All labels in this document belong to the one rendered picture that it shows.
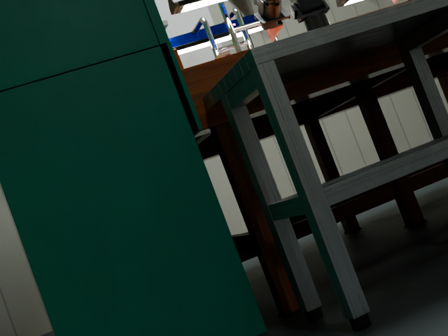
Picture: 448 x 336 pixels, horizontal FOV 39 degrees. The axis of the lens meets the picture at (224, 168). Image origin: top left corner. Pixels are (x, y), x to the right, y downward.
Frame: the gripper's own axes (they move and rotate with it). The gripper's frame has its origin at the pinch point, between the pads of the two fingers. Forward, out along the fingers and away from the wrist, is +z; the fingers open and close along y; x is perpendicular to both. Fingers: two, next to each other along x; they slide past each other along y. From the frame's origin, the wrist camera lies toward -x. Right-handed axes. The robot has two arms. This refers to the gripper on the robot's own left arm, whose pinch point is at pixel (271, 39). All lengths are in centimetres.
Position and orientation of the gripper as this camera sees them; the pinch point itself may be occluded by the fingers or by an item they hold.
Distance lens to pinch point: 214.9
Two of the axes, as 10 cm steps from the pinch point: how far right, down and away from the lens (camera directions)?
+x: 4.4, 6.2, -6.5
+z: 0.3, 7.2, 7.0
